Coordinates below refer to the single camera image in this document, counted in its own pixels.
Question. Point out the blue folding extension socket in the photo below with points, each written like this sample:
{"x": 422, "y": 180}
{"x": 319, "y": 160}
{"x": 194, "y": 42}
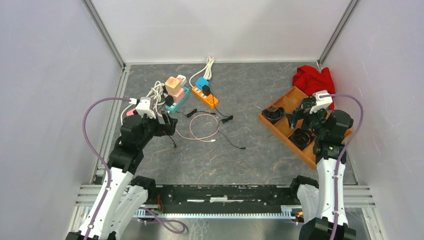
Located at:
{"x": 201, "y": 81}

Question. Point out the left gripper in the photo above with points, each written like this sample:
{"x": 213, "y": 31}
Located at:
{"x": 163, "y": 129}

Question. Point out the teal power strip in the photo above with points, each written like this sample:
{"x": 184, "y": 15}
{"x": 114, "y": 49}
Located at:
{"x": 175, "y": 107}

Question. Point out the pink square power strip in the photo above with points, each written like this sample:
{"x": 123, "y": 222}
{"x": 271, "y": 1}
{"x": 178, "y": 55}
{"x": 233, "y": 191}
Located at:
{"x": 131, "y": 112}

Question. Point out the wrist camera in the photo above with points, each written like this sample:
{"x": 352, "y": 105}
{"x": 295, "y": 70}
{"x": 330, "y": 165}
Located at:
{"x": 144, "y": 108}
{"x": 322, "y": 101}

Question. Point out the pink plug adapter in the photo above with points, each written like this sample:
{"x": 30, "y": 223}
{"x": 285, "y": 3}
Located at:
{"x": 175, "y": 95}

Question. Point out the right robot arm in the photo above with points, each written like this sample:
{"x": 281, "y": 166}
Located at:
{"x": 322, "y": 200}

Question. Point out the dark green ring object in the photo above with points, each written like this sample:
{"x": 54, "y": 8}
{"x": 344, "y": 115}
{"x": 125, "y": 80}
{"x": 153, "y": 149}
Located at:
{"x": 307, "y": 103}

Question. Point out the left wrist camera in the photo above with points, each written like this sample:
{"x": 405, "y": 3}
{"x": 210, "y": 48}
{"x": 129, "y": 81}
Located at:
{"x": 144, "y": 108}

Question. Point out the wooden cube adapter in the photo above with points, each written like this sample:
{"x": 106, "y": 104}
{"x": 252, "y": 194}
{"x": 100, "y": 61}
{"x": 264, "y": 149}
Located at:
{"x": 173, "y": 85}

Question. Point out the black ring object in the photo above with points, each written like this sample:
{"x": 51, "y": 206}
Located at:
{"x": 274, "y": 114}
{"x": 302, "y": 138}

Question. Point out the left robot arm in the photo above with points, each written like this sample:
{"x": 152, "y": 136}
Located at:
{"x": 122, "y": 193}

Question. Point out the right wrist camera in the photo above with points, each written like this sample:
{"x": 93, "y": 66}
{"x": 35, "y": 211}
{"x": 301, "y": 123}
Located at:
{"x": 322, "y": 101}

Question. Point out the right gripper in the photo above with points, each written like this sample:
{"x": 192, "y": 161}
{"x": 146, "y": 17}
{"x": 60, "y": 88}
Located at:
{"x": 301, "y": 114}

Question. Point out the orange power strip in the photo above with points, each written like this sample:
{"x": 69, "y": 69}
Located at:
{"x": 209, "y": 100}

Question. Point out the black power adapter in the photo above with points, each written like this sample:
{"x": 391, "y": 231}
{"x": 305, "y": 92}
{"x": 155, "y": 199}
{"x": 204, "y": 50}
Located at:
{"x": 206, "y": 90}

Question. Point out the orange divided tray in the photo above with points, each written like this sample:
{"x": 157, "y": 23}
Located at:
{"x": 291, "y": 129}

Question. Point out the red cloth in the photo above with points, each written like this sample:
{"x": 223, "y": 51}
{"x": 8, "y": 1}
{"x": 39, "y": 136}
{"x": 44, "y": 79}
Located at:
{"x": 310, "y": 80}

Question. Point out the small black adapter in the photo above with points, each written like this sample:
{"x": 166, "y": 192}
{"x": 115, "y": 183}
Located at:
{"x": 169, "y": 100}

